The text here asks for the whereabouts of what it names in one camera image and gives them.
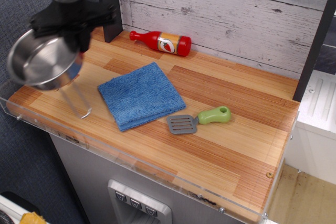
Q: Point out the dark right frame post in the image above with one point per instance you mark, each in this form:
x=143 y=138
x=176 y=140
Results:
x=313 y=54

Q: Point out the white toy sink unit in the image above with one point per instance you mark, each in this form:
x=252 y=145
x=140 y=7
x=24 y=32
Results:
x=311 y=148

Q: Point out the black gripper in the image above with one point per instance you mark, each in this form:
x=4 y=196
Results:
x=68 y=18

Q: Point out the green grey toy spatula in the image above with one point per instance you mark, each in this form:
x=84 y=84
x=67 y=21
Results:
x=186 y=124

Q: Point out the grey toy kitchen cabinet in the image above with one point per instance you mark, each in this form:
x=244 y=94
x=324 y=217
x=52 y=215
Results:
x=89 y=174

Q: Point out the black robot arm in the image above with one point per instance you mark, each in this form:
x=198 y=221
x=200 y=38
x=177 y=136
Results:
x=76 y=19

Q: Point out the red toy sauce bottle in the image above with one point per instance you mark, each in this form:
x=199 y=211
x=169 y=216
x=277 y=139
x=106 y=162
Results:
x=165 y=42

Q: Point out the dark frame post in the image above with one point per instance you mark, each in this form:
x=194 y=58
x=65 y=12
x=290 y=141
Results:
x=313 y=54
x=114 y=28

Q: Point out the stainless steel saucepan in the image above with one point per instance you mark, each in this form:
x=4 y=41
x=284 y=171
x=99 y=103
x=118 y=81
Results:
x=46 y=63

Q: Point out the blue folded cloth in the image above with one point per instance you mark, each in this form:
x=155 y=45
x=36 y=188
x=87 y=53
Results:
x=140 y=97

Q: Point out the yellow object bottom left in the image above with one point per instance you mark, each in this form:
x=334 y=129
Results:
x=32 y=218

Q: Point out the dark left frame post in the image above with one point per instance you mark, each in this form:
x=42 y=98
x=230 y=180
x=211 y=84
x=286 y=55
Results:
x=114 y=28

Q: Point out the silver button panel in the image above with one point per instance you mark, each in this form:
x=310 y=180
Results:
x=132 y=206

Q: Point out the clear acrylic guard rail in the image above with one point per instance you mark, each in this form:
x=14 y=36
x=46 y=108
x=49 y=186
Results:
x=231 y=166

